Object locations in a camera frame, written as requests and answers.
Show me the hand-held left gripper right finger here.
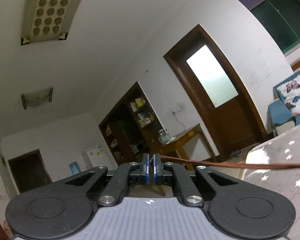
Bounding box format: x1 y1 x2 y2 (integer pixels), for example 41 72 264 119
153 154 237 205

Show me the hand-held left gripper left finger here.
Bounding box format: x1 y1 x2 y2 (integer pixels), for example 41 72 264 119
64 154 150 205

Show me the brown shoelace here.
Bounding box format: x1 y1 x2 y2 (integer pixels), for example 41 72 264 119
152 154 300 170

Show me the glass jar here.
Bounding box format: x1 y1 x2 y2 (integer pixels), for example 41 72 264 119
158 129 171 143

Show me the wooden desk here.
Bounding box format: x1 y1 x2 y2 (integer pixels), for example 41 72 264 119
154 123 217 172

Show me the dark wooden shelf cabinet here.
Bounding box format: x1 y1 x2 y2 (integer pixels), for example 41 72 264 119
98 81 165 170

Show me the white refrigerator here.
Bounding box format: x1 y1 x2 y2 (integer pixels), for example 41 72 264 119
82 144 113 174

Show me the dark sneaker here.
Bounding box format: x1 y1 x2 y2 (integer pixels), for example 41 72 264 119
226 149 243 161

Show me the wooden door with frosted glass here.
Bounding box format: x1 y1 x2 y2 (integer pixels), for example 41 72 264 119
163 24 274 162

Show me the dark wooden door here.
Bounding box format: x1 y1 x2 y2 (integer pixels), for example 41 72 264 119
8 149 53 194

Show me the small glass ceiling lamp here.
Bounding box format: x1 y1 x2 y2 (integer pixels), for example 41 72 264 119
21 87 53 110

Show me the blue sofa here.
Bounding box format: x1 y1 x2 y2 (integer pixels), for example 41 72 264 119
266 64 300 135

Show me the butterfly print pillow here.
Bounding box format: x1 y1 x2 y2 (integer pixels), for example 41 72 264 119
275 69 300 117

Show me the patterned ceiling lamp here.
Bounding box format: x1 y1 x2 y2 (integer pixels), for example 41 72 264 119
21 0 93 46

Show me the green-framed window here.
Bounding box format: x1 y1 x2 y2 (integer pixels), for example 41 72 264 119
236 0 300 55

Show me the grey power cable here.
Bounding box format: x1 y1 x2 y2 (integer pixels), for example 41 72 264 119
174 112 187 132

